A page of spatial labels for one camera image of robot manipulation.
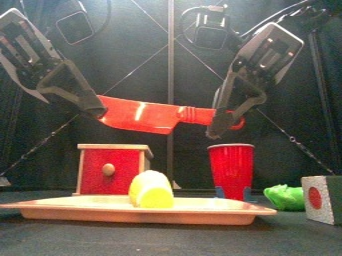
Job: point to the red plastic toy knife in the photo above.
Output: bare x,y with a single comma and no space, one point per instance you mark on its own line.
147,115

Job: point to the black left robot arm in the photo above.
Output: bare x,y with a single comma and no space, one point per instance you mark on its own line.
74,25

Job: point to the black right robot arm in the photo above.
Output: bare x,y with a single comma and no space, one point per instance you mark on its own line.
209,31

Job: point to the red plastic cup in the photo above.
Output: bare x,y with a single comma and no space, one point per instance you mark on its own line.
232,170

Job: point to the wooden box with red drawer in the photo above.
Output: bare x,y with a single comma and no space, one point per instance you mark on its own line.
105,166

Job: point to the blue tape piece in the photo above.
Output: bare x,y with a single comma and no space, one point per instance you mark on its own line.
248,194
220,192

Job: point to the yellow toy corn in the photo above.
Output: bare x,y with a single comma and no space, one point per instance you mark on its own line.
151,190

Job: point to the green toy vegetable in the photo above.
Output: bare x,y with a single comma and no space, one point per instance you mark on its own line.
285,197

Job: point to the pink plastic tray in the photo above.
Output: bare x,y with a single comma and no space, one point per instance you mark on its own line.
134,211

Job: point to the patterned wooden cube block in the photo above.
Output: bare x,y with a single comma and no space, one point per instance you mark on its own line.
321,201

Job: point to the vertical metal frame pole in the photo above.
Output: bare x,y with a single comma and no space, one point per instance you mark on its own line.
170,66

